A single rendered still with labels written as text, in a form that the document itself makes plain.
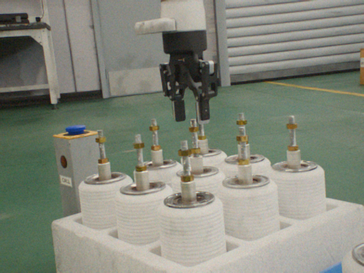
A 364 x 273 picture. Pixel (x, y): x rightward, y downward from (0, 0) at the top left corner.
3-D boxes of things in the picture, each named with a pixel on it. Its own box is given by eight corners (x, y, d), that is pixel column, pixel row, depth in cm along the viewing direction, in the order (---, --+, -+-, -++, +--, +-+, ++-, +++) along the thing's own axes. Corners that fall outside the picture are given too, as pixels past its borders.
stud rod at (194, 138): (192, 162, 94) (189, 119, 93) (195, 161, 95) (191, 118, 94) (197, 162, 94) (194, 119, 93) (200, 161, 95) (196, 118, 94)
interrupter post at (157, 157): (151, 166, 105) (150, 149, 105) (164, 164, 105) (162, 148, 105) (151, 168, 103) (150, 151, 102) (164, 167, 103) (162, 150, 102)
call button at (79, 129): (72, 138, 109) (71, 128, 109) (63, 136, 112) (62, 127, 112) (90, 135, 111) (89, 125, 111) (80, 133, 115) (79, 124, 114)
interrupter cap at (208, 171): (226, 174, 93) (226, 170, 93) (187, 182, 90) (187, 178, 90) (207, 167, 100) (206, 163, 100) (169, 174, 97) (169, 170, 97)
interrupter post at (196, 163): (206, 174, 94) (205, 156, 94) (194, 177, 93) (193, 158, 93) (200, 172, 97) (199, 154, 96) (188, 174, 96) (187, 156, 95)
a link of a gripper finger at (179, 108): (184, 99, 96) (186, 120, 97) (182, 99, 97) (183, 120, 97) (174, 101, 95) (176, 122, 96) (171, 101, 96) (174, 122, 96)
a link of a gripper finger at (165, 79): (173, 62, 98) (180, 93, 97) (168, 64, 99) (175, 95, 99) (161, 63, 96) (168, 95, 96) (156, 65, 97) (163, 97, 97)
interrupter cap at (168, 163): (139, 164, 108) (138, 161, 108) (176, 161, 108) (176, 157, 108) (137, 173, 100) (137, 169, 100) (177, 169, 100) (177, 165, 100)
